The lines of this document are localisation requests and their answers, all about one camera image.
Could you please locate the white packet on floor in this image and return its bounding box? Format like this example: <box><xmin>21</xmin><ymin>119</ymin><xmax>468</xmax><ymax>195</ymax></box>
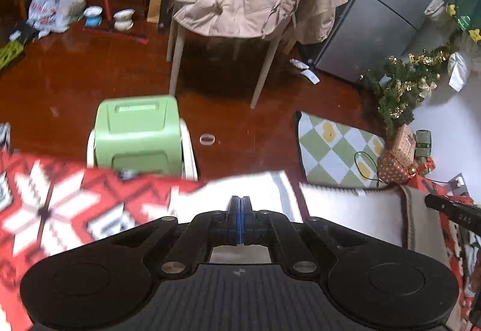
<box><xmin>289</xmin><ymin>58</ymin><xmax>321</xmax><ymax>85</ymax></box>

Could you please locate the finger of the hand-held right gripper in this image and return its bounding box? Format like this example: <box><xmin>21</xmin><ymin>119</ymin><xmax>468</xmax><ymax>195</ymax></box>
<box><xmin>424</xmin><ymin>194</ymin><xmax>481</xmax><ymax>236</ymax></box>

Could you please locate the white hanging bag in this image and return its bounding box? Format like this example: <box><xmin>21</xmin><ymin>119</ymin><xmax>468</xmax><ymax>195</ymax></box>
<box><xmin>447</xmin><ymin>51</ymin><xmax>471</xmax><ymax>92</ymax></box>

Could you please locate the green wrapped gift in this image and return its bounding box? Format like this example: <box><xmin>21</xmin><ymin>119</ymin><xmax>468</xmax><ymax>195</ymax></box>
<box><xmin>413</xmin><ymin>129</ymin><xmax>434</xmax><ymax>159</ymax></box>

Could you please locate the blue and white bowl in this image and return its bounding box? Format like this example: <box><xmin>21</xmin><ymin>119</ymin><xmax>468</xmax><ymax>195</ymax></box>
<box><xmin>83</xmin><ymin>6</ymin><xmax>104</xmax><ymax>28</ymax></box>

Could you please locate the red patterned blanket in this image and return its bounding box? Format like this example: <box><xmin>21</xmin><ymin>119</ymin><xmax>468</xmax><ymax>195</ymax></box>
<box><xmin>0</xmin><ymin>151</ymin><xmax>481</xmax><ymax>331</ymax></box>

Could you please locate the white sweater with maroon trim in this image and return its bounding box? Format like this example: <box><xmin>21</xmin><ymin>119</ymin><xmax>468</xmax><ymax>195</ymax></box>
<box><xmin>167</xmin><ymin>170</ymin><xmax>456</xmax><ymax>271</ymax></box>

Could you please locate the cream chair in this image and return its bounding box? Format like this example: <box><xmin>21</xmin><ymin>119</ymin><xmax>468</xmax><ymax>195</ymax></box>
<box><xmin>166</xmin><ymin>0</ymin><xmax>301</xmax><ymax>109</ymax></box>

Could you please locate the black cable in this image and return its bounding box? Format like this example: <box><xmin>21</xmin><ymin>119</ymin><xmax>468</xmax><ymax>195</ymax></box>
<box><xmin>354</xmin><ymin>151</ymin><xmax>381</xmax><ymax>182</ymax></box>

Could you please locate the small christmas tree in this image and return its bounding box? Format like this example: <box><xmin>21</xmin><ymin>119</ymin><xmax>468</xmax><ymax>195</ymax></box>
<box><xmin>360</xmin><ymin>43</ymin><xmax>458</xmax><ymax>137</ymax></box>

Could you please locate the green plastic crate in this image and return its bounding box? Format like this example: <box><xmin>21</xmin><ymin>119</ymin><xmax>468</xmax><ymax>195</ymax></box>
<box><xmin>0</xmin><ymin>43</ymin><xmax>26</xmax><ymax>69</ymax></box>

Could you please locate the green checkered floor mat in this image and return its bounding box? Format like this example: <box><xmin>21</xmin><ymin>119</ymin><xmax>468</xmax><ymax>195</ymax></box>
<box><xmin>295</xmin><ymin>111</ymin><xmax>388</xmax><ymax>189</ymax></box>

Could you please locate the patterned wrapped gift box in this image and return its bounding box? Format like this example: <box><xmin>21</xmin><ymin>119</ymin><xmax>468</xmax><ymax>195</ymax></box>
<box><xmin>377</xmin><ymin>124</ymin><xmax>418</xmax><ymax>186</ymax></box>

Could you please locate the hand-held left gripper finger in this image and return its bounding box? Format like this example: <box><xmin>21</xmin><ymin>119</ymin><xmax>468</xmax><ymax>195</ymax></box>
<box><xmin>109</xmin><ymin>196</ymin><xmax>241</xmax><ymax>278</ymax></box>
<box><xmin>242</xmin><ymin>196</ymin><xmax>371</xmax><ymax>277</ymax></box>

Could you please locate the grey refrigerator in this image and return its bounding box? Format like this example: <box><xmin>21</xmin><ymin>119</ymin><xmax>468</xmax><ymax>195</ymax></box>
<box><xmin>314</xmin><ymin>0</ymin><xmax>458</xmax><ymax>84</ymax></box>

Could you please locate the brown paper bag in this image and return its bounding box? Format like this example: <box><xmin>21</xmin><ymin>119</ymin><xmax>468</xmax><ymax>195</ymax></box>
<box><xmin>146</xmin><ymin>0</ymin><xmax>165</xmax><ymax>24</ymax></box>

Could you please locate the green plastic stool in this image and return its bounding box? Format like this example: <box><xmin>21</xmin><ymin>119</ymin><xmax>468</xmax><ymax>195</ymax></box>
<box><xmin>87</xmin><ymin>95</ymin><xmax>199</xmax><ymax>181</ymax></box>

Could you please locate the white printed plastic bag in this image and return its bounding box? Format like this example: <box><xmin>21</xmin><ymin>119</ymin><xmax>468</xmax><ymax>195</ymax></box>
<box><xmin>27</xmin><ymin>0</ymin><xmax>71</xmax><ymax>33</ymax></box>

